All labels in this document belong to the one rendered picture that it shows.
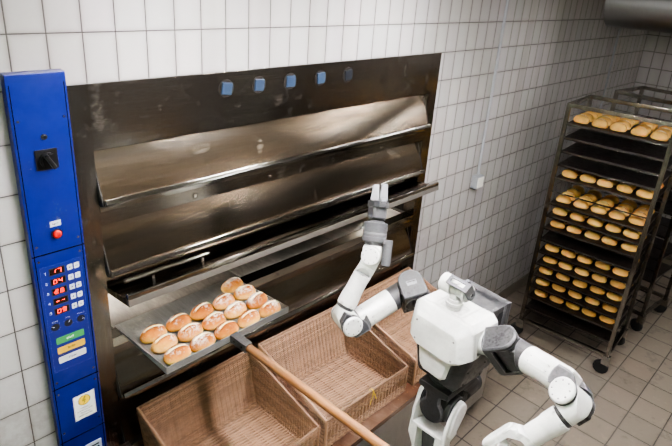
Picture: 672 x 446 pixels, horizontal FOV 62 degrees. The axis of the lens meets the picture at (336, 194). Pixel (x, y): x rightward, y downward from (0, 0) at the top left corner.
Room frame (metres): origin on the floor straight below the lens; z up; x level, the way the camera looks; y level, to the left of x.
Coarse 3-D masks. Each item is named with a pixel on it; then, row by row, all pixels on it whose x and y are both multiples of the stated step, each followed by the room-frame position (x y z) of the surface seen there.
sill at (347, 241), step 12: (396, 216) 2.93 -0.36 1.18; (408, 216) 2.95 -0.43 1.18; (336, 240) 2.57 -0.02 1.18; (348, 240) 2.58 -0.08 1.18; (360, 240) 2.64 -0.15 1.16; (312, 252) 2.42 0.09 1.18; (324, 252) 2.44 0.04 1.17; (336, 252) 2.51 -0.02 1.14; (276, 264) 2.28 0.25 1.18; (288, 264) 2.29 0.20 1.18; (300, 264) 2.33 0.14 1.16; (252, 276) 2.16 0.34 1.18; (264, 276) 2.17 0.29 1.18; (276, 276) 2.22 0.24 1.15; (120, 336) 1.67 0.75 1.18
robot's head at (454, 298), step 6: (444, 276) 1.70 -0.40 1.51; (438, 282) 1.69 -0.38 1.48; (444, 282) 1.68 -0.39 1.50; (456, 282) 1.66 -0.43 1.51; (444, 288) 1.67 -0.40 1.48; (450, 288) 1.66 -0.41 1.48; (450, 294) 1.67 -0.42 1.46; (456, 294) 1.64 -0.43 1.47; (450, 300) 1.66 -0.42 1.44; (456, 300) 1.66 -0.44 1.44; (456, 306) 1.64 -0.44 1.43
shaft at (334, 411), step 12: (252, 348) 1.62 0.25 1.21; (264, 360) 1.56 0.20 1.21; (276, 372) 1.52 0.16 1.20; (288, 372) 1.50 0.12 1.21; (300, 384) 1.45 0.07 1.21; (312, 396) 1.41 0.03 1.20; (324, 408) 1.37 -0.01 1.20; (336, 408) 1.36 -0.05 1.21; (348, 420) 1.31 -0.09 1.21; (360, 432) 1.27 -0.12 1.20; (372, 444) 1.24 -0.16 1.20; (384, 444) 1.23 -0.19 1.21
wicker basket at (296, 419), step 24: (240, 360) 2.03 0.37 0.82; (192, 384) 1.85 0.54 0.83; (216, 384) 1.92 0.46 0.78; (240, 384) 1.99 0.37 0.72; (264, 384) 1.99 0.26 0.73; (144, 408) 1.69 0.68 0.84; (168, 408) 1.75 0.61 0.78; (240, 408) 1.96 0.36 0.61; (264, 408) 1.99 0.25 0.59; (288, 408) 1.88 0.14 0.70; (144, 432) 1.64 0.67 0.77; (168, 432) 1.71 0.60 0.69; (192, 432) 1.78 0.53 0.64; (216, 432) 1.84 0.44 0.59; (240, 432) 1.84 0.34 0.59; (264, 432) 1.85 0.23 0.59; (288, 432) 1.86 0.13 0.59; (312, 432) 1.73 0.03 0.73
